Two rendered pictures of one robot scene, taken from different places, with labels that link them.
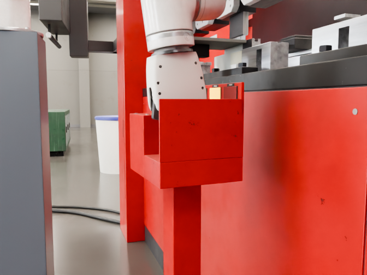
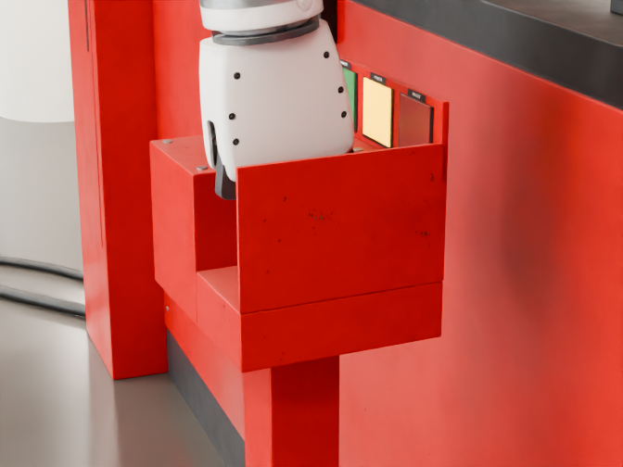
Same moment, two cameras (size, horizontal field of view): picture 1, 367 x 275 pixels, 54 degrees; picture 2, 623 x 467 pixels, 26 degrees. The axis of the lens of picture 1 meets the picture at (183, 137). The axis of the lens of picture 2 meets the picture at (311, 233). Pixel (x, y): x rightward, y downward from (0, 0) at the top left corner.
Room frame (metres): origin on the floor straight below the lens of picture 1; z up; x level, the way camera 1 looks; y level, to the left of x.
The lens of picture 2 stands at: (-0.27, 0.01, 1.06)
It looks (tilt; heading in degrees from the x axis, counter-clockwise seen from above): 19 degrees down; 359
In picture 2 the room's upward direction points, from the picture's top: straight up
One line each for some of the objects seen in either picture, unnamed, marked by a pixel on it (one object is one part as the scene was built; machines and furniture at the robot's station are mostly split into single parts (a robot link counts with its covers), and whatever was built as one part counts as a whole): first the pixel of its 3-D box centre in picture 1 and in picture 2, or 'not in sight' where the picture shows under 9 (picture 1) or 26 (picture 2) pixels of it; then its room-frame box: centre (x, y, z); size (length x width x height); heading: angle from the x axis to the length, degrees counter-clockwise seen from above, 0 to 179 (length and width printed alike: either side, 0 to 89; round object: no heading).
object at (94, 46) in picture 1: (108, 43); not in sight; (2.41, 0.49, 1.18); 0.40 x 0.24 x 0.07; 19
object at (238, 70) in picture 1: (227, 75); not in sight; (1.21, -0.15, 0.89); 0.30 x 0.05 x 0.03; 19
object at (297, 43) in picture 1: (279, 43); not in sight; (1.32, -0.34, 1.01); 0.26 x 0.12 x 0.05; 109
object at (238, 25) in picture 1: (238, 29); not in sight; (1.27, -0.19, 1.05); 0.10 x 0.02 x 0.10; 19
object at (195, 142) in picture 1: (181, 129); (289, 198); (0.71, 0.00, 0.75); 0.20 x 0.16 x 0.18; 23
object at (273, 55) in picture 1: (245, 65); not in sight; (1.21, -0.21, 0.92); 0.39 x 0.06 x 0.10; 19
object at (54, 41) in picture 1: (54, 36); not in sight; (2.30, 0.80, 1.20); 0.45 x 0.03 x 0.08; 11
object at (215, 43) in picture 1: (197, 43); not in sight; (1.22, -0.05, 1.00); 0.26 x 0.18 x 0.01; 109
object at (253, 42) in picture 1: (241, 47); not in sight; (1.25, -0.19, 0.99); 0.20 x 0.03 x 0.03; 19
